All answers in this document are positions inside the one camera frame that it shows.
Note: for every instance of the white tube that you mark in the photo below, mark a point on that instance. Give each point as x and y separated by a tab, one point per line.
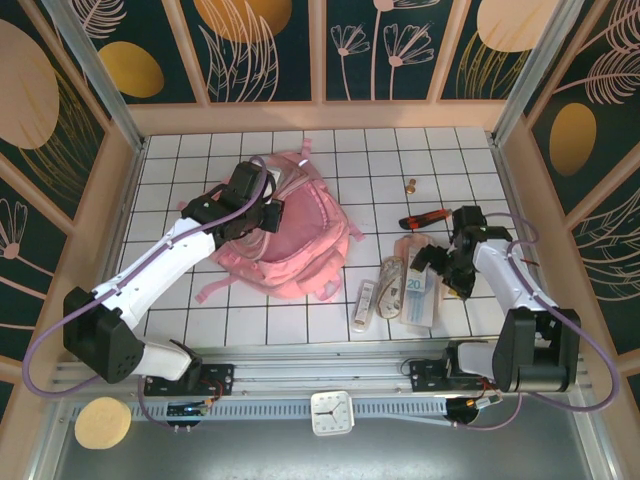
365	305

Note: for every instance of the aluminium frame post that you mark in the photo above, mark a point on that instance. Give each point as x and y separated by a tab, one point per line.
97	75
537	75

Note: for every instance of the small brass fitting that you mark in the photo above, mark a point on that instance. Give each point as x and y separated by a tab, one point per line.
411	186

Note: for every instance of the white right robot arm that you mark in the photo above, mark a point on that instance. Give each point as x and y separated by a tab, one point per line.
505	280

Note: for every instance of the round yellow sponge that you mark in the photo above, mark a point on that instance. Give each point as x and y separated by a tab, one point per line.
102	422

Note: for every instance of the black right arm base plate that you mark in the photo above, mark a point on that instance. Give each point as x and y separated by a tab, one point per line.
425	375

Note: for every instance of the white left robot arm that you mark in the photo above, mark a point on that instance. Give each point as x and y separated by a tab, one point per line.
150	270

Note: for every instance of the white square clock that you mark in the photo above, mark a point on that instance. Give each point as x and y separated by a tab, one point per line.
332	412

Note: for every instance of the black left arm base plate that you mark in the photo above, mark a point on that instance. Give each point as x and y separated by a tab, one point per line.
222	375

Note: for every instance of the aluminium side rail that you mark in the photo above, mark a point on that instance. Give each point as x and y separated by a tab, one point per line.
506	175
131	175

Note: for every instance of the pink package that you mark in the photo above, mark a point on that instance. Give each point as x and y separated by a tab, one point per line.
402	247

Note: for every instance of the aluminium mounting rail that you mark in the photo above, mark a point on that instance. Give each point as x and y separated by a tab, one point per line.
325	372

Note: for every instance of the pink backpack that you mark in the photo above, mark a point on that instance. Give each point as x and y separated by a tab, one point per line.
305	235

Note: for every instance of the red black utility knife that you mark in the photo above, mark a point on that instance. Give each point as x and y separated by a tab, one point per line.
425	220

